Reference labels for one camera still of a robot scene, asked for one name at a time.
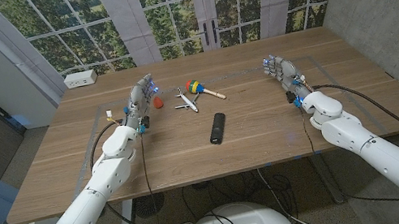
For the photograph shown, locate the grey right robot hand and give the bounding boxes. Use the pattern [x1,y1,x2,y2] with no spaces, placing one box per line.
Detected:
[260,48,315,107]

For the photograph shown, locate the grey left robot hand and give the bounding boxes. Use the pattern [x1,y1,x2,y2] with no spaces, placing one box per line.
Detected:
[115,72,167,136]

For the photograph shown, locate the black TV remote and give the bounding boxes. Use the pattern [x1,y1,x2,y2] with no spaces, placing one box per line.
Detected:
[205,111,231,146]

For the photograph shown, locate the colourful striped wooden maraca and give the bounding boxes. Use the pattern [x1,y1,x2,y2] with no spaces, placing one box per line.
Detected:
[183,73,228,106]

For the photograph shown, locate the red toy strawberry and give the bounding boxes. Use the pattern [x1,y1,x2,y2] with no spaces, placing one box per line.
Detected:
[152,95,165,110]

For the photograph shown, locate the white toy airplane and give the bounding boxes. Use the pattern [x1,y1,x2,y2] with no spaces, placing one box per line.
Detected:
[171,84,204,117]

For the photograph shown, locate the white power outlet box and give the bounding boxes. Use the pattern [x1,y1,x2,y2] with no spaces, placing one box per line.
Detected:
[62,67,100,90]

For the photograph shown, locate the printed window forest backdrop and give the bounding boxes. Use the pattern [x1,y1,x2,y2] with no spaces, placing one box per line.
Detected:
[0,0,358,92]

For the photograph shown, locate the round black floor fan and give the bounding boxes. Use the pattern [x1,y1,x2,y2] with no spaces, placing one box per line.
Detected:
[131,191,168,222]

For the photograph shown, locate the grey table leg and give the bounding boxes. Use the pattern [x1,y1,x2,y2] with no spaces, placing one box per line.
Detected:
[307,149,348,208]

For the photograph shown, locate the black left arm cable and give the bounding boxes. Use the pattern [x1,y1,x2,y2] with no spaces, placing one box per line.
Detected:
[82,110,195,224]

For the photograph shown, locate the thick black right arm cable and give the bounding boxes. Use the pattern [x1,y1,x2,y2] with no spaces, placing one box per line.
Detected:
[312,71,399,187]

